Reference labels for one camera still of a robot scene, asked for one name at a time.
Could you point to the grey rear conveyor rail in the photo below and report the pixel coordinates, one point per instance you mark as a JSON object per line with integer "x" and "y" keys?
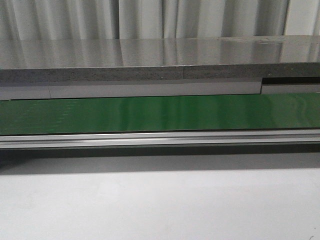
{"x": 147, "y": 88}

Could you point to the white pleated curtain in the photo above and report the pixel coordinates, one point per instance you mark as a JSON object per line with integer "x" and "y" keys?
{"x": 156, "y": 19}

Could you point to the aluminium front conveyor rail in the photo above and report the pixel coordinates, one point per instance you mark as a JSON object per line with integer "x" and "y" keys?
{"x": 169, "y": 138}

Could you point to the green conveyor belt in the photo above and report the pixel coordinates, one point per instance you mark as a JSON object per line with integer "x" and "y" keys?
{"x": 160, "y": 114}

